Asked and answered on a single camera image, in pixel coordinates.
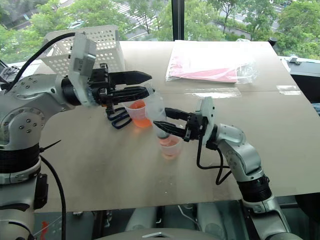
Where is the clear bag with red paper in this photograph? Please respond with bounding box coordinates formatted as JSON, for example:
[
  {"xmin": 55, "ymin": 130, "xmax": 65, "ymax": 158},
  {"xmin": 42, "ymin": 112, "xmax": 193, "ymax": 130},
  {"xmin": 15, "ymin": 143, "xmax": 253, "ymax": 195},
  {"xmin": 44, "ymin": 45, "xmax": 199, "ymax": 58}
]
[{"xmin": 165, "ymin": 38, "xmax": 259, "ymax": 85}]

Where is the dark side table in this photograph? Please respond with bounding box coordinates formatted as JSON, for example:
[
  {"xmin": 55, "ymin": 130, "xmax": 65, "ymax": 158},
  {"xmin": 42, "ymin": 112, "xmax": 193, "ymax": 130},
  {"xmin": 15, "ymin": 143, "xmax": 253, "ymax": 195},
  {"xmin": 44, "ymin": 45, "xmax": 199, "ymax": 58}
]
[{"xmin": 277, "ymin": 55, "xmax": 320, "ymax": 114}]

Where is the clear tape strip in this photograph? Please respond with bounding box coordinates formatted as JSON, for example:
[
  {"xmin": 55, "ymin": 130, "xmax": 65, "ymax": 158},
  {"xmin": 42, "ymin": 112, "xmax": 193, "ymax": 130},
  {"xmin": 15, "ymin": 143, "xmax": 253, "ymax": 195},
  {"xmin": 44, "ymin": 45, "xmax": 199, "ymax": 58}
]
[
  {"xmin": 275, "ymin": 84, "xmax": 302, "ymax": 96},
  {"xmin": 184, "ymin": 87, "xmax": 242, "ymax": 99}
]

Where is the clear plastic bottle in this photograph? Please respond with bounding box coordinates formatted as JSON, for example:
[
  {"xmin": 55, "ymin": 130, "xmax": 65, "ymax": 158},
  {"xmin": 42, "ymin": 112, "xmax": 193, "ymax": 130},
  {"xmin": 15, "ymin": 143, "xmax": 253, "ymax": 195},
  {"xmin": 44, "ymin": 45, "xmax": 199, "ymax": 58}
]
[{"xmin": 145, "ymin": 84, "xmax": 171, "ymax": 141}]

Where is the grey robot torso top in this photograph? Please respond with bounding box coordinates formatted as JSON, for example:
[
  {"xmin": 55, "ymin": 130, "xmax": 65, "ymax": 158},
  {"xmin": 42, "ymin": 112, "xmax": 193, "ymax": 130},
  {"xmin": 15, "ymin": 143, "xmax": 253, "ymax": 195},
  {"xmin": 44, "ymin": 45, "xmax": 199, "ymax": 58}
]
[{"xmin": 94, "ymin": 226, "xmax": 201, "ymax": 240}]

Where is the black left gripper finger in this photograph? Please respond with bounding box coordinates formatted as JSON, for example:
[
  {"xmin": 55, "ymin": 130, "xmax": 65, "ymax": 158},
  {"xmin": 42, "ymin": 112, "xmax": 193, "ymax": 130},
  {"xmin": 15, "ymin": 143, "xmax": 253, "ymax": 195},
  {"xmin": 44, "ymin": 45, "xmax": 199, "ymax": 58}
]
[
  {"xmin": 107, "ymin": 85, "xmax": 156, "ymax": 104},
  {"xmin": 109, "ymin": 70, "xmax": 153, "ymax": 86}
]

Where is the white perforated plastic basket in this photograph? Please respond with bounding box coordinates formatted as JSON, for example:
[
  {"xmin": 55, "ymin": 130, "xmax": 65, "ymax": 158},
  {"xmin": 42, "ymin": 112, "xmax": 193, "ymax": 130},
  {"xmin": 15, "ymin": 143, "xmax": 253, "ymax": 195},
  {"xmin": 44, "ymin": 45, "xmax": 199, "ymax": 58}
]
[{"xmin": 39, "ymin": 24, "xmax": 126, "ymax": 77}]

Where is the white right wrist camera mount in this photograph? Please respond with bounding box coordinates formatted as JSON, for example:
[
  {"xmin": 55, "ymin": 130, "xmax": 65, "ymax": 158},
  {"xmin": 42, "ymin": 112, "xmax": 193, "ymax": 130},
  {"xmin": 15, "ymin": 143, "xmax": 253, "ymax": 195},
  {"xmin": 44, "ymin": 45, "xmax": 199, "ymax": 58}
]
[{"xmin": 194, "ymin": 96, "xmax": 216, "ymax": 147}]

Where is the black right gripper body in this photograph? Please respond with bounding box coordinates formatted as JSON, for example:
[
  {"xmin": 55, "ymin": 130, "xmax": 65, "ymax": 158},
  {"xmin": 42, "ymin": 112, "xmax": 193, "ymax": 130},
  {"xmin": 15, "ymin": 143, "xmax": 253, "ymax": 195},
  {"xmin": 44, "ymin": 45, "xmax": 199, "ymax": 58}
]
[{"xmin": 183, "ymin": 112, "xmax": 210, "ymax": 143}]

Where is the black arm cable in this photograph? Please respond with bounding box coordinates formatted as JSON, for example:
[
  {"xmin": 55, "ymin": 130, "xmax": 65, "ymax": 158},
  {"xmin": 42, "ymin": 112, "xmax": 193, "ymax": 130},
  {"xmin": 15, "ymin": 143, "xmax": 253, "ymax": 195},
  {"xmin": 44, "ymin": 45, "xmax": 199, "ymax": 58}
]
[
  {"xmin": 0, "ymin": 32, "xmax": 76, "ymax": 91},
  {"xmin": 196, "ymin": 138, "xmax": 233, "ymax": 186}
]

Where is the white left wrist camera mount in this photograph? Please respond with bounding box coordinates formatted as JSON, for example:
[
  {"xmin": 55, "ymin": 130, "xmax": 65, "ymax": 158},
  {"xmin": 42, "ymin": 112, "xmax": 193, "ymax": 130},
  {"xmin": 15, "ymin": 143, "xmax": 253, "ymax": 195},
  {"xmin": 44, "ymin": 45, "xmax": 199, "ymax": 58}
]
[{"xmin": 66, "ymin": 32, "xmax": 98, "ymax": 109}]

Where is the black cable tie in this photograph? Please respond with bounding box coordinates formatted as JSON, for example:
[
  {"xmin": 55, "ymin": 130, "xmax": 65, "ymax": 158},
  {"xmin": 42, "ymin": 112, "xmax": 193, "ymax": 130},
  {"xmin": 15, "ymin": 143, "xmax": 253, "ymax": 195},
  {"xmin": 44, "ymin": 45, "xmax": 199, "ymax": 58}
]
[{"xmin": 38, "ymin": 139, "xmax": 62, "ymax": 154}]

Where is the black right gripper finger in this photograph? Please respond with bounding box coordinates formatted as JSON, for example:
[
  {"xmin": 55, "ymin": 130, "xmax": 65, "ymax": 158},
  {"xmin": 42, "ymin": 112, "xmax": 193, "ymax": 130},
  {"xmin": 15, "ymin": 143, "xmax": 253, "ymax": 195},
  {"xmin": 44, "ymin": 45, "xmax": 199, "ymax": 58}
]
[
  {"xmin": 152, "ymin": 120, "xmax": 188, "ymax": 137},
  {"xmin": 164, "ymin": 107, "xmax": 193, "ymax": 122}
]

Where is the clear cup with red liquid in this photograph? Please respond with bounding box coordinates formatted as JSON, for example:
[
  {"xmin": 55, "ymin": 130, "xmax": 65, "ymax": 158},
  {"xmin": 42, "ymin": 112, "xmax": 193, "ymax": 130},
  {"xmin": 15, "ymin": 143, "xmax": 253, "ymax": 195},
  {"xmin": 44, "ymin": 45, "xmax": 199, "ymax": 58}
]
[
  {"xmin": 159, "ymin": 135, "xmax": 184, "ymax": 159},
  {"xmin": 124, "ymin": 99, "xmax": 153, "ymax": 129}
]

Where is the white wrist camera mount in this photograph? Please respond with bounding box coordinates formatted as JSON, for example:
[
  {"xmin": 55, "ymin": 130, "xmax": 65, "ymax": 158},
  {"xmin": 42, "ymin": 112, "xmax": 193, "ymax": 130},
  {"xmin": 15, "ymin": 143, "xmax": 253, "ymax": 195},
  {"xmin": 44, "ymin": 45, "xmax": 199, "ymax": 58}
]
[
  {"xmin": 66, "ymin": 32, "xmax": 98, "ymax": 109},
  {"xmin": 194, "ymin": 96, "xmax": 216, "ymax": 147}
]

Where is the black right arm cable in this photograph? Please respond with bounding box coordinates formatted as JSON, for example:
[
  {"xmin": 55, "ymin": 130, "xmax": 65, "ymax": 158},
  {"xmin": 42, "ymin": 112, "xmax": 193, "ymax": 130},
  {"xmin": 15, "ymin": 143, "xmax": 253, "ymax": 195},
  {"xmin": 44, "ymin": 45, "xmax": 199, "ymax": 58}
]
[{"xmin": 196, "ymin": 138, "xmax": 233, "ymax": 186}]

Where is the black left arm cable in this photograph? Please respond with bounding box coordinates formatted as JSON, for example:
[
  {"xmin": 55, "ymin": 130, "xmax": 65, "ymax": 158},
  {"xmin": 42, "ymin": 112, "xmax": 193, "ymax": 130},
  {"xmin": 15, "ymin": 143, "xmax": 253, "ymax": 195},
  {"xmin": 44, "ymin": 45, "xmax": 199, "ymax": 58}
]
[{"xmin": 0, "ymin": 32, "xmax": 76, "ymax": 91}]

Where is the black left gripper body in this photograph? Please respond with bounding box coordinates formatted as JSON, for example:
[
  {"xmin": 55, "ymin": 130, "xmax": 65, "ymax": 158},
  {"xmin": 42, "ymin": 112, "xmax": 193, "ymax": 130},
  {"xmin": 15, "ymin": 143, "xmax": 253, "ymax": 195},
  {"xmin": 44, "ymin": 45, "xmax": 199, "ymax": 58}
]
[{"xmin": 87, "ymin": 63, "xmax": 119, "ymax": 121}]

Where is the dark blue loop handle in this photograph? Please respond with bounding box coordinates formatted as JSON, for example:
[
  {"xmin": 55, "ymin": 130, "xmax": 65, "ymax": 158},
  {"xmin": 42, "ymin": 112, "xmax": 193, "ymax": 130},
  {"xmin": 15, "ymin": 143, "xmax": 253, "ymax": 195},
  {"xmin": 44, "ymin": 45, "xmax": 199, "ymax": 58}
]
[{"xmin": 105, "ymin": 106, "xmax": 133, "ymax": 130}]

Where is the black window frame post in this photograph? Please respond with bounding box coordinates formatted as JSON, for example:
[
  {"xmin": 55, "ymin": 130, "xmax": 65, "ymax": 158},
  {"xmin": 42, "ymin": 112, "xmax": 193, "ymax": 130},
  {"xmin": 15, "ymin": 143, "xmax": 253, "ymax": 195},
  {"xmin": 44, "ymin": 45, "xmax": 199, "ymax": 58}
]
[{"xmin": 171, "ymin": 0, "xmax": 185, "ymax": 42}]

